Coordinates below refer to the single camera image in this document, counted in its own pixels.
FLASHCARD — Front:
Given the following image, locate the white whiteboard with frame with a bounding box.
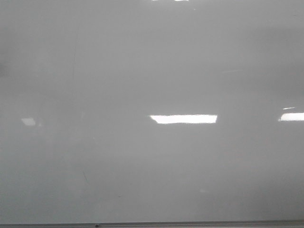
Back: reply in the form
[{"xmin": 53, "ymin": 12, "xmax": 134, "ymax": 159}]
[{"xmin": 0, "ymin": 0, "xmax": 304, "ymax": 224}]

